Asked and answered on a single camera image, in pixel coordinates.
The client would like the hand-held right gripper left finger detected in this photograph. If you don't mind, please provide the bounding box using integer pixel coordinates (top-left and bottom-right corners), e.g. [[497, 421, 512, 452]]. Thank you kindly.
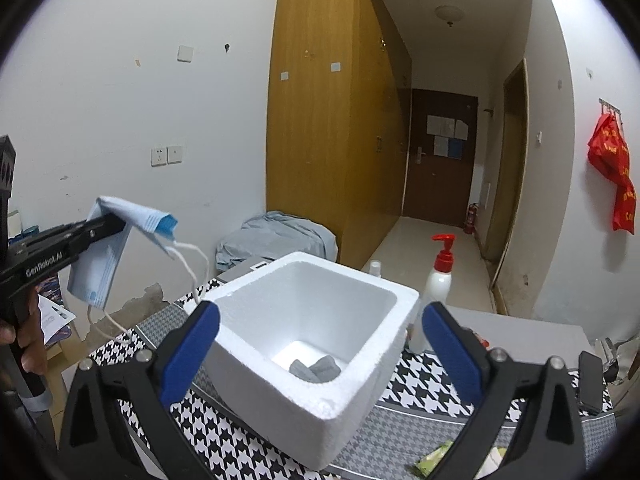
[[57, 301, 222, 480]]

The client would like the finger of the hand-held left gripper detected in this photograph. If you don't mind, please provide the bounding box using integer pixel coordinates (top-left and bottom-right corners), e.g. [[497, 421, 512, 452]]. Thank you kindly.
[[7, 212, 127, 265]]

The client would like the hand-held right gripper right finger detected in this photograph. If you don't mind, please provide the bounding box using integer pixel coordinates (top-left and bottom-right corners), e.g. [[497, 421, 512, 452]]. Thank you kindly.
[[421, 301, 588, 480]]

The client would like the blue face mask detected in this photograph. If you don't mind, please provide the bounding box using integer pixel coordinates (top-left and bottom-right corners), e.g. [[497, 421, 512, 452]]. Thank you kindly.
[[66, 196, 211, 346]]

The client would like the white foam box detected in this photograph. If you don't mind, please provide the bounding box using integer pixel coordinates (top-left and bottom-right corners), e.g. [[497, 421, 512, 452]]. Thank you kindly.
[[182, 251, 421, 472]]

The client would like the person's left hand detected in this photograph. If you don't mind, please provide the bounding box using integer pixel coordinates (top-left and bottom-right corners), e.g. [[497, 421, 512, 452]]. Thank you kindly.
[[0, 292, 45, 377]]

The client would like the printed paper leaflet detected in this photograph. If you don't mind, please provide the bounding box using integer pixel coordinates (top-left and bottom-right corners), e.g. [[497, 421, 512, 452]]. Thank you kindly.
[[37, 294, 77, 346]]

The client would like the white red pump bottle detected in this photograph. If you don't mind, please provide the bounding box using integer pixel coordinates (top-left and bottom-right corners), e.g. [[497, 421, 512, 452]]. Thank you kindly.
[[410, 234, 457, 353]]

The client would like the green snack packet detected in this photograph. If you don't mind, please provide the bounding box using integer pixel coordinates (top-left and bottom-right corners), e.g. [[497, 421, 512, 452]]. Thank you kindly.
[[415, 440, 506, 480]]

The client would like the houndstooth table cloth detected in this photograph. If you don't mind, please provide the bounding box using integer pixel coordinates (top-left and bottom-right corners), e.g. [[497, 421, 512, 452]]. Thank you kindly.
[[75, 280, 618, 480]]

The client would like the cardboard box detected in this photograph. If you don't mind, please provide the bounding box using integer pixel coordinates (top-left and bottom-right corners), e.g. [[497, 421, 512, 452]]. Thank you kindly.
[[47, 320, 93, 411]]

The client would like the grey cloth piece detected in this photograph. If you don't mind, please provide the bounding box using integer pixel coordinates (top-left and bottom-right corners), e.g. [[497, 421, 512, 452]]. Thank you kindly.
[[289, 354, 342, 383]]

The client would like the grey blue cloth pile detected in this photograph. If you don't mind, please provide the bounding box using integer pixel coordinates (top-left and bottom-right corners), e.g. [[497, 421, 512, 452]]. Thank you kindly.
[[215, 211, 338, 273]]

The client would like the black flat case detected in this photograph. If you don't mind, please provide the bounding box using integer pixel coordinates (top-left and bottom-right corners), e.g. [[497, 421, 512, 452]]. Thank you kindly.
[[577, 351, 606, 430]]

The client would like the dark brown door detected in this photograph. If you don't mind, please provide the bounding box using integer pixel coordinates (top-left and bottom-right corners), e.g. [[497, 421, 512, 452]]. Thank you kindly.
[[402, 89, 478, 227]]

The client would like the white plastic bag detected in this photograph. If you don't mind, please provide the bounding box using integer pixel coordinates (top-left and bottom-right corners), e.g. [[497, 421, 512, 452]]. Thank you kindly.
[[596, 332, 640, 387]]

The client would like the wooden side doorway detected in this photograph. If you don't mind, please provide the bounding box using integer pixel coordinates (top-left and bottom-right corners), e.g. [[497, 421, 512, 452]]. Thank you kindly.
[[485, 58, 530, 266]]

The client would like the wooden wardrobe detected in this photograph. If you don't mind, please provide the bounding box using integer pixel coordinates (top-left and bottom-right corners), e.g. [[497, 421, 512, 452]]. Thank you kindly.
[[265, 0, 413, 271]]

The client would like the large white paper sheet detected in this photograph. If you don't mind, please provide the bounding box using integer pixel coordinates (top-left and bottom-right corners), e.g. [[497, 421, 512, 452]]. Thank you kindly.
[[426, 115, 456, 137]]

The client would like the red printed plastic bag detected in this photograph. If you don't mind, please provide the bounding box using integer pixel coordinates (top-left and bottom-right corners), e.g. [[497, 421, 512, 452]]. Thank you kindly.
[[587, 112, 637, 235]]

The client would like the ceiling lamp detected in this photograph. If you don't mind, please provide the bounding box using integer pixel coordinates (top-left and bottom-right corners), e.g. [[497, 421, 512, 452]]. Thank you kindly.
[[435, 5, 468, 28]]

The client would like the metal wall hook rack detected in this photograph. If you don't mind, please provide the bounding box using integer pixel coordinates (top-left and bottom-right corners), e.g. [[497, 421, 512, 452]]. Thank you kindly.
[[598, 98, 623, 126]]

